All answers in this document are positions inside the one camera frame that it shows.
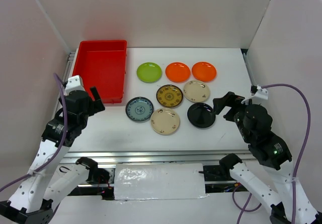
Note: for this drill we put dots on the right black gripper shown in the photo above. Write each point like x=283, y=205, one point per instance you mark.
x=228, y=99

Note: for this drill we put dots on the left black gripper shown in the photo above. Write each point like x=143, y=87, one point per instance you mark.
x=98, y=105

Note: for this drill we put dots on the black plate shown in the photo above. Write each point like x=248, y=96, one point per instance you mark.
x=201, y=115

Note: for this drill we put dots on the blue white patterned plate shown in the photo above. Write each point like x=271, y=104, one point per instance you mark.
x=139, y=109

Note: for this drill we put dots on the brown yellow patterned plate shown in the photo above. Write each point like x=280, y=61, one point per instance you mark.
x=169, y=96

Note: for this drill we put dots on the cream floral plate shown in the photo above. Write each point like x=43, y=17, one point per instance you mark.
x=196, y=91
x=165, y=121

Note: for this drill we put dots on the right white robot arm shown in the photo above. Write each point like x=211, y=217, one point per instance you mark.
x=272, y=182

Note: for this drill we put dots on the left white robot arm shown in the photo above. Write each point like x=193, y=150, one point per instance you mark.
x=37, y=199

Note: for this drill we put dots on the red plastic bin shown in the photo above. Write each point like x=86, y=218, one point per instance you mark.
x=102, y=64

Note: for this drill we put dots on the orange plate right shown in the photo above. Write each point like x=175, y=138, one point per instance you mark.
x=204, y=71

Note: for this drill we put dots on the orange plate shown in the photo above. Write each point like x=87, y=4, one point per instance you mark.
x=204, y=71
x=178, y=72

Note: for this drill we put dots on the green plate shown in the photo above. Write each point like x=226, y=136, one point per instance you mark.
x=149, y=72

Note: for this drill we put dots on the orange plate middle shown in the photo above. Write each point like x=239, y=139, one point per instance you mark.
x=178, y=72

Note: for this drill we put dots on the white foil cover sheet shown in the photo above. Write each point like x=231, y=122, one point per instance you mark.
x=159, y=181

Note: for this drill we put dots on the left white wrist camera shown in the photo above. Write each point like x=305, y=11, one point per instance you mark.
x=74, y=83

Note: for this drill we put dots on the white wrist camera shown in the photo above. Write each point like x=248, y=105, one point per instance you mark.
x=257, y=93
x=74, y=83

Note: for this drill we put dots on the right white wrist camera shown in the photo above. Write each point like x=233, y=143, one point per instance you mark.
x=257, y=93

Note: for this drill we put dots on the aluminium rail frame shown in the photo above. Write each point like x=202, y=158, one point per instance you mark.
x=111, y=138

